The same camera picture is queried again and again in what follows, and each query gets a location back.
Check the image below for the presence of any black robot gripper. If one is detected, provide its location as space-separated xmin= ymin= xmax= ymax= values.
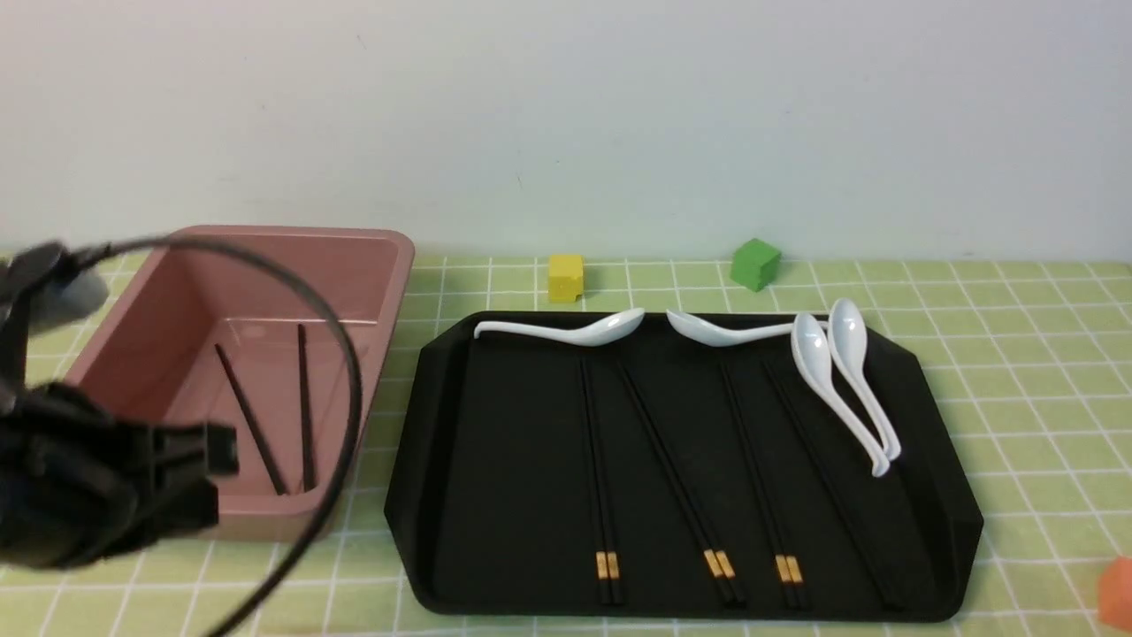
xmin=1 ymin=382 xmax=240 ymax=570

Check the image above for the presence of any black chopstick gold band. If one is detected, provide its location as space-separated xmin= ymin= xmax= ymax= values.
xmin=584 ymin=359 xmax=625 ymax=608
xmin=295 ymin=322 xmax=317 ymax=492
xmin=616 ymin=361 xmax=735 ymax=606
xmin=621 ymin=361 xmax=746 ymax=606
xmin=577 ymin=358 xmax=614 ymax=606
xmin=213 ymin=343 xmax=288 ymax=494
xmin=720 ymin=358 xmax=811 ymax=610
xmin=717 ymin=358 xmax=799 ymax=610

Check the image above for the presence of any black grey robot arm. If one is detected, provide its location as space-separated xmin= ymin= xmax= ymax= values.
xmin=1 ymin=242 xmax=239 ymax=570

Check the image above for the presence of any pink rectangular plastic bin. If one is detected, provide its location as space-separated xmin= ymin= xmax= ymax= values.
xmin=65 ymin=226 xmax=414 ymax=541

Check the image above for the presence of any yellow foam cube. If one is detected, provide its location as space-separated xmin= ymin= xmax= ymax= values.
xmin=547 ymin=253 xmax=584 ymax=305

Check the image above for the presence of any white ceramic spoon far left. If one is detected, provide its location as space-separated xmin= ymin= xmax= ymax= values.
xmin=473 ymin=308 xmax=646 ymax=348

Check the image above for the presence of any white ceramic spoon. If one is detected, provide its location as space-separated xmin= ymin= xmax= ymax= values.
xmin=664 ymin=310 xmax=795 ymax=348
xmin=826 ymin=296 xmax=902 ymax=460
xmin=790 ymin=313 xmax=890 ymax=479
xmin=473 ymin=308 xmax=646 ymax=348

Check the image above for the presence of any black plastic tray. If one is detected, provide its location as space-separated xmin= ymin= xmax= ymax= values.
xmin=385 ymin=311 xmax=985 ymax=625

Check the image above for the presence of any white ceramic spoon middle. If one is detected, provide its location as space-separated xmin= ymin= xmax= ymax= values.
xmin=664 ymin=310 xmax=795 ymax=348

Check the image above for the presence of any green foam cube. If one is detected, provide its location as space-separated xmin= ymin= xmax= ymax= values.
xmin=730 ymin=238 xmax=782 ymax=293

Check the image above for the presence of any white ceramic spoon inner right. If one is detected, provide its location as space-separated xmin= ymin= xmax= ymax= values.
xmin=790 ymin=313 xmax=890 ymax=479

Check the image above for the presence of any white ceramic spoon outer right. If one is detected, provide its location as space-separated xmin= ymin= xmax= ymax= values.
xmin=826 ymin=296 xmax=902 ymax=460

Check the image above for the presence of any black chopstick plain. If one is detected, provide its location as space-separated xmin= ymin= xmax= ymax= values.
xmin=767 ymin=363 xmax=906 ymax=610
xmin=762 ymin=363 xmax=897 ymax=611

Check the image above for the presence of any orange foam cube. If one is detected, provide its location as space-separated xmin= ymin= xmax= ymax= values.
xmin=1097 ymin=556 xmax=1131 ymax=632

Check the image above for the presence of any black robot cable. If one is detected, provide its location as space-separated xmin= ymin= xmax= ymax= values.
xmin=75 ymin=235 xmax=365 ymax=637

